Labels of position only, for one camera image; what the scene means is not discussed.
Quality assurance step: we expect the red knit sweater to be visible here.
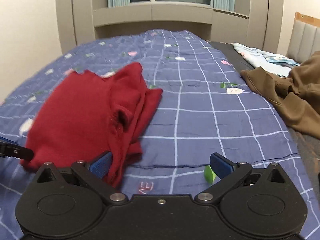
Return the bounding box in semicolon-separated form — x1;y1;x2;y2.
21;62;163;187

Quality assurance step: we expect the blue plaid floral quilt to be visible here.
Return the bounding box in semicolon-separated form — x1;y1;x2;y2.
1;29;319;239

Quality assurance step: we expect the brown garment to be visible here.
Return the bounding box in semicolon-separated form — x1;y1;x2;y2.
240;51;320;139

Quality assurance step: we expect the light blue patterned cloth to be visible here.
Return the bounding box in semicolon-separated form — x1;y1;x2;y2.
232;43;300;77

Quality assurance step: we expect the grey window shelf cabinet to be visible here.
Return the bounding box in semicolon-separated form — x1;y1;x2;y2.
93;2;249;43

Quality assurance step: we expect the wooden padded grey headboard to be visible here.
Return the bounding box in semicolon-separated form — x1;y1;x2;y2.
287;12;320;63

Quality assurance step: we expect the grey right wardrobe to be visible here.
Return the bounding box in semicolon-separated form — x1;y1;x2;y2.
235;0;284;53

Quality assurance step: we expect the grey wardrobe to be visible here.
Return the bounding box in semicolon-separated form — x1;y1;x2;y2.
56;0;107;53
235;0;284;53

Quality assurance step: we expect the grey left wardrobe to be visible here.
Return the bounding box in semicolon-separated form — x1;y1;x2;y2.
56;0;107;53

